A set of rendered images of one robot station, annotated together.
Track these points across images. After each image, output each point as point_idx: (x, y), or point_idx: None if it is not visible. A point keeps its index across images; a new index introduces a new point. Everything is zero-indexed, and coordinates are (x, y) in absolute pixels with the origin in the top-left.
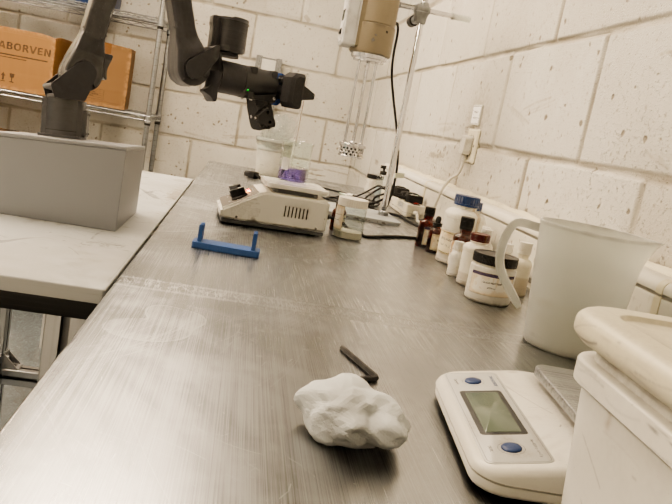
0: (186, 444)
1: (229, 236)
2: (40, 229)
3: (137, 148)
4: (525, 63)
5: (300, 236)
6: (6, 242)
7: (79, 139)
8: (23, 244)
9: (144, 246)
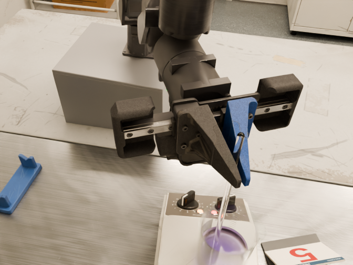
0: None
1: (91, 201)
2: (53, 90)
3: (111, 81)
4: None
5: None
6: (10, 81)
7: (122, 54)
8: (7, 86)
9: (19, 135)
